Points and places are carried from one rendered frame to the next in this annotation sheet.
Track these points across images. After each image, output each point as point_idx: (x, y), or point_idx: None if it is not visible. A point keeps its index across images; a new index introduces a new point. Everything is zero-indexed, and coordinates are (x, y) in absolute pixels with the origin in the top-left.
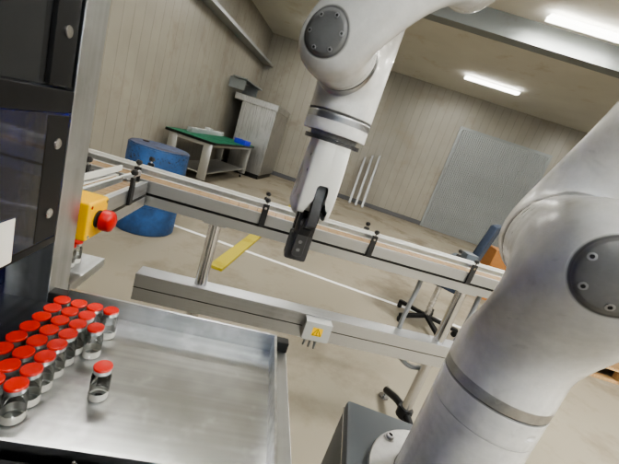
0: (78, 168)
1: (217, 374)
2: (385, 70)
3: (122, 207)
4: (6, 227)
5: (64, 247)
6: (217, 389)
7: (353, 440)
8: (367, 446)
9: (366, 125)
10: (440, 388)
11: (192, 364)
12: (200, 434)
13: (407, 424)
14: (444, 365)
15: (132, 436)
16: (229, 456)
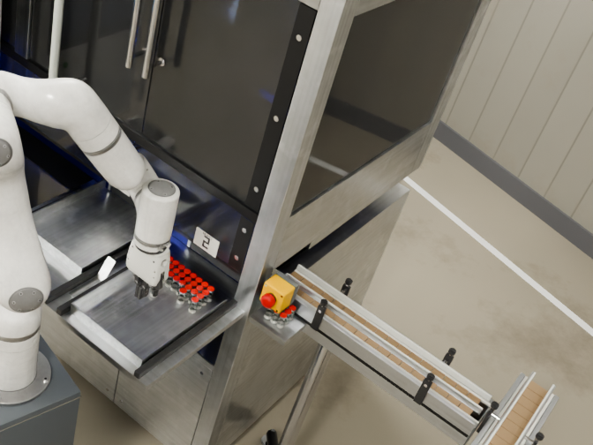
0: (258, 254)
1: (138, 334)
2: (138, 208)
3: (406, 393)
4: (214, 242)
5: (245, 286)
6: (130, 328)
7: (61, 369)
8: (53, 372)
9: (134, 231)
10: None
11: (153, 328)
12: (112, 311)
13: (40, 405)
14: None
15: (126, 295)
16: (95, 313)
